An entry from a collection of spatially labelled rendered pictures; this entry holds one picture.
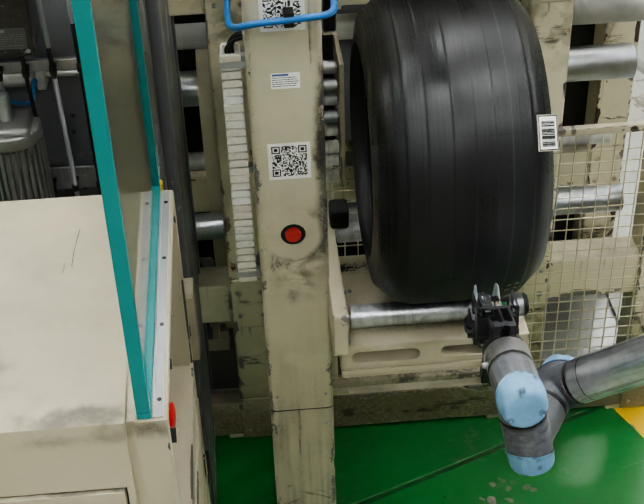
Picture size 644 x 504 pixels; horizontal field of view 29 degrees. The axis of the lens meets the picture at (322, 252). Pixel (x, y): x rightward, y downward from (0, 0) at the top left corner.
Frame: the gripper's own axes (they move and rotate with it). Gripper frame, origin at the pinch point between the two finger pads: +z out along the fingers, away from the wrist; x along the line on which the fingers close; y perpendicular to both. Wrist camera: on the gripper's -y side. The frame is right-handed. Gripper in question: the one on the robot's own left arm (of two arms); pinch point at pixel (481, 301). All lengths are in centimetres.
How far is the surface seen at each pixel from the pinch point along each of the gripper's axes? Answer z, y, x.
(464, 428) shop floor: 83, -92, -13
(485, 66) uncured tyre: 5.1, 41.9, -0.6
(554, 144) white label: -1.1, 29.9, -11.2
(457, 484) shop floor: 64, -94, -8
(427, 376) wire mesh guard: 66, -62, 0
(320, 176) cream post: 15.3, 19.1, 26.7
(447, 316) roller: 11.2, -9.7, 4.2
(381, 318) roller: 11.2, -9.1, 16.7
